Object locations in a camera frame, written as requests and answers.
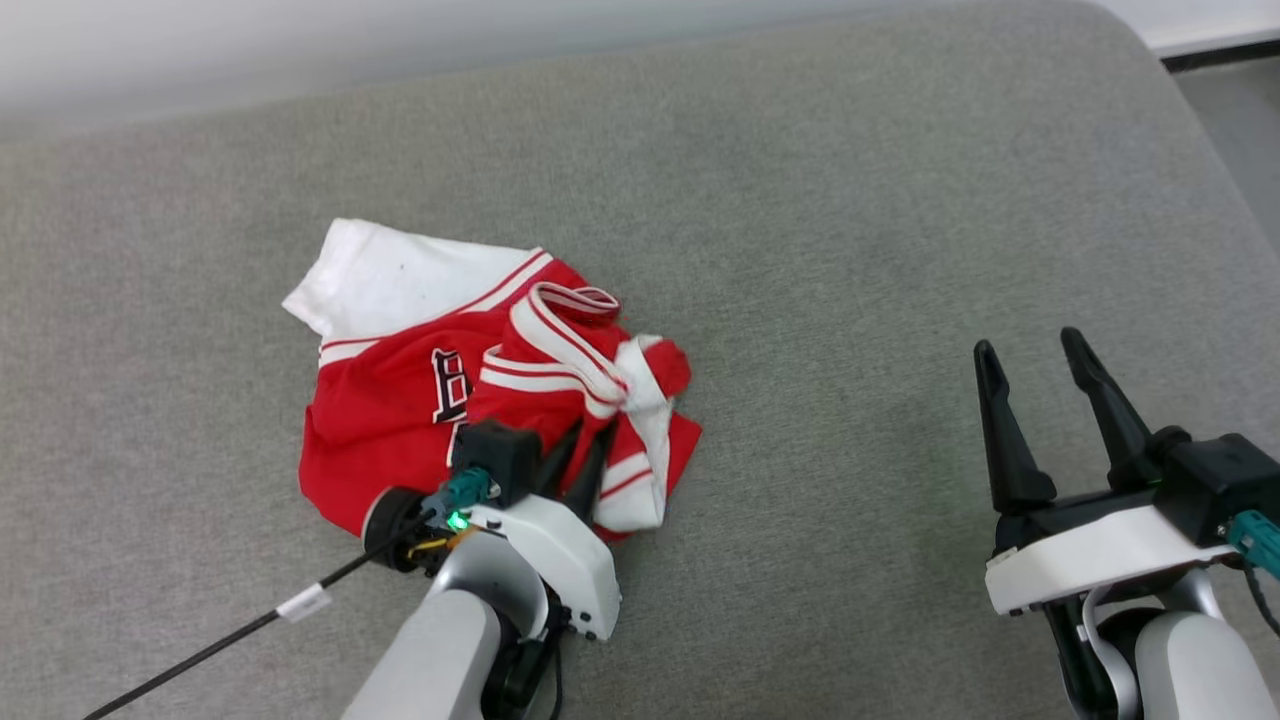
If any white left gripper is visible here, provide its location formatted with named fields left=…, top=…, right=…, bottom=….
left=468, top=420, right=623, bottom=642

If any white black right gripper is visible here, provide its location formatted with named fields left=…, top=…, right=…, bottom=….
left=974, top=327, right=1243, bottom=617

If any red white basketball jersey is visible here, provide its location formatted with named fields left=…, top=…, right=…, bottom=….
left=283, top=218, right=703, bottom=543

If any grey fabric sofa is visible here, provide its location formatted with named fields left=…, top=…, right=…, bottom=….
left=0, top=0, right=1280, bottom=720

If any teal left camera connector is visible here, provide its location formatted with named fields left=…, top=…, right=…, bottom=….
left=422, top=466, right=498, bottom=531

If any teal camera connector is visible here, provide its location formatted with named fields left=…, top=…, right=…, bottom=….
left=422, top=466, right=498, bottom=531
left=1228, top=510, right=1280, bottom=581

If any teal right camera connector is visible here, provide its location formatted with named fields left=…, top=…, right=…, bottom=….
left=1228, top=510, right=1280, bottom=581

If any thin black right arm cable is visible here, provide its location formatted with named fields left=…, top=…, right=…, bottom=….
left=1243, top=558, right=1280, bottom=641

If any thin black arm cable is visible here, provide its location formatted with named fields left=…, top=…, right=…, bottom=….
left=1243, top=558, right=1280, bottom=641
left=85, top=515, right=436, bottom=720

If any white cable label tag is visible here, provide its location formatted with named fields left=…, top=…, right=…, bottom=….
left=276, top=584, right=333, bottom=624

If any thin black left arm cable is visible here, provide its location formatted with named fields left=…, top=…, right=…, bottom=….
left=85, top=515, right=436, bottom=720

